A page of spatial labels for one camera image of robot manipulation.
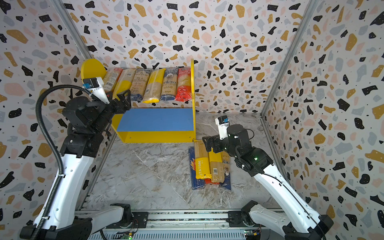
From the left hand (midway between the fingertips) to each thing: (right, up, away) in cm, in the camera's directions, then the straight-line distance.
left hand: (118, 87), depth 57 cm
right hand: (+36, -18, +9) cm, 41 cm away
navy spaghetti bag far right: (+46, -47, +26) cm, 71 cm away
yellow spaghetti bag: (+41, -39, +30) cm, 64 cm away
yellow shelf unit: (+4, -14, +27) cm, 30 cm away
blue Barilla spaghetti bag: (+29, -47, +26) cm, 61 cm away
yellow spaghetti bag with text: (+32, -36, +32) cm, 58 cm away
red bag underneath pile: (+36, -45, +26) cm, 64 cm away
